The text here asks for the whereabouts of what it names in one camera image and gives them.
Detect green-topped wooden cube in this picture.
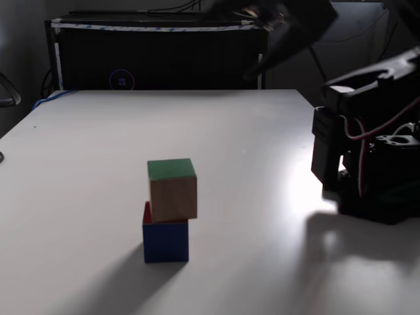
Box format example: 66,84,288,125
146,158,198,224

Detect red-topped multicolour cube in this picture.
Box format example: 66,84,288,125
141,200,190,264

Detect black computer case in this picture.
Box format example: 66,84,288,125
44,10,268,91

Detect black chair armrest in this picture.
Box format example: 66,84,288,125
0,72,21,108

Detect red white black servo cable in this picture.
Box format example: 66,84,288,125
357,134,371,198

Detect blue cable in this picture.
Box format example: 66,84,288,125
31,88,78,111

